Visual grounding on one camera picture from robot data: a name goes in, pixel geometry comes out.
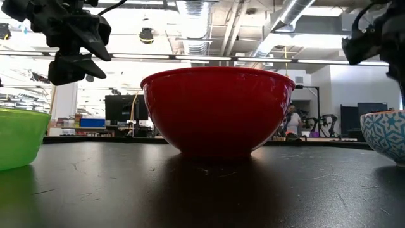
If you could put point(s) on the blue storage bin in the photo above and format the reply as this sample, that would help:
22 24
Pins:
92 122

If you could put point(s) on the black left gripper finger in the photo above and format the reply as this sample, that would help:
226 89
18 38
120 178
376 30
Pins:
95 38
72 69

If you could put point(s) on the large red plastic bowl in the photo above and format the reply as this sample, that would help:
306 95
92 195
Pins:
218 111

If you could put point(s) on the black background robot arm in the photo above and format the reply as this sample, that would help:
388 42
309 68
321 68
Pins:
326 125

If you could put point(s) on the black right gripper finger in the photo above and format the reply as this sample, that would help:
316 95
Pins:
399 79
362 49

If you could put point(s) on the black tall stand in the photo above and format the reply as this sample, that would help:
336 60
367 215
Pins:
317 107

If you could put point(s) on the small translucent green bowl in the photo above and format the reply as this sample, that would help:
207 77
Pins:
19 139

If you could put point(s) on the person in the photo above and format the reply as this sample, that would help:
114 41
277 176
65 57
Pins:
293 122

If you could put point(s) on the small patterned ceramic bowl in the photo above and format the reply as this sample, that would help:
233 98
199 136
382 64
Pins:
384 136

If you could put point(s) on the dark monitor pair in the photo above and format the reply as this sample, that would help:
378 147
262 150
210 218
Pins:
364 117

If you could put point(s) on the black computer monitor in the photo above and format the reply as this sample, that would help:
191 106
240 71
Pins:
121 107

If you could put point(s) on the black ceiling camera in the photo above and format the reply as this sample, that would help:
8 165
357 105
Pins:
146 35

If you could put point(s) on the silver ceiling duct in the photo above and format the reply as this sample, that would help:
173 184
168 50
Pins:
284 22
193 22

